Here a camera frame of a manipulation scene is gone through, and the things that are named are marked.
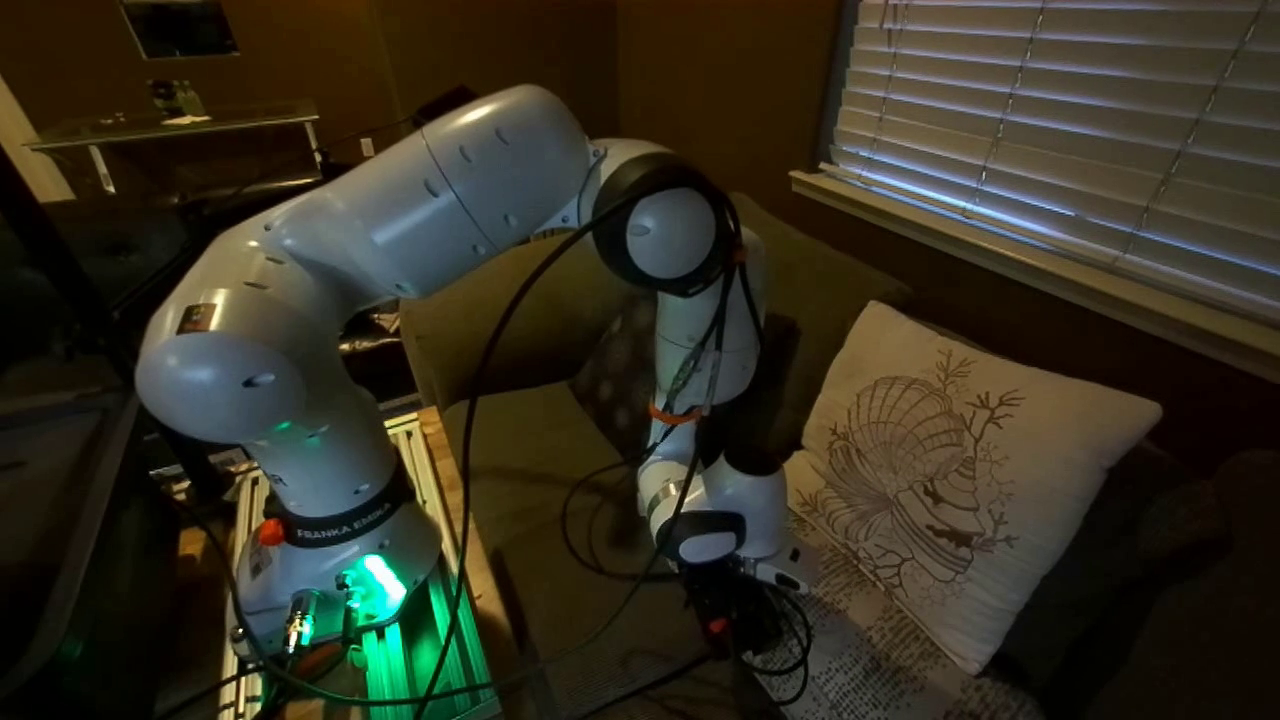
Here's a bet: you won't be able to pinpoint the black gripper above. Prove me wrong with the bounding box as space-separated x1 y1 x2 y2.
685 557 792 667

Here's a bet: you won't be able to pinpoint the dark pillow with pale circles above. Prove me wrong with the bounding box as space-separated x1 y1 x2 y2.
568 297 663 465

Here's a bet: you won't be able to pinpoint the white pillow with line drawing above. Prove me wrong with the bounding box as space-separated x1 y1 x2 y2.
780 297 1168 682

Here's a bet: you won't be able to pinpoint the brown fabric sofa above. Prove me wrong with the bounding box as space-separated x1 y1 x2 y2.
394 194 1280 720

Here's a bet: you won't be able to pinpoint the wooden window sill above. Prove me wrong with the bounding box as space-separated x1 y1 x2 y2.
789 166 1280 392

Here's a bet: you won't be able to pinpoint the white window blinds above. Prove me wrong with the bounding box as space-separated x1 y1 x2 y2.
821 0 1280 333

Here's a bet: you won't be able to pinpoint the small device on shelf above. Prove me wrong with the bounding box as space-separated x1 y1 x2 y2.
147 75 210 129

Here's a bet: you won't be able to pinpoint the dark framed screen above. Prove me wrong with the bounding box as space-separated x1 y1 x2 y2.
116 0 242 63

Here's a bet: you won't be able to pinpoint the coiled black cable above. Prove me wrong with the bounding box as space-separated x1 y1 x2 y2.
734 581 821 712

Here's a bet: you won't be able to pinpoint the long black cable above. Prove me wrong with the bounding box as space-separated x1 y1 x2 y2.
414 185 772 720

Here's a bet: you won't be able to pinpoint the wall shelf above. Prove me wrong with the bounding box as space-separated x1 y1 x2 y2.
33 106 333 205

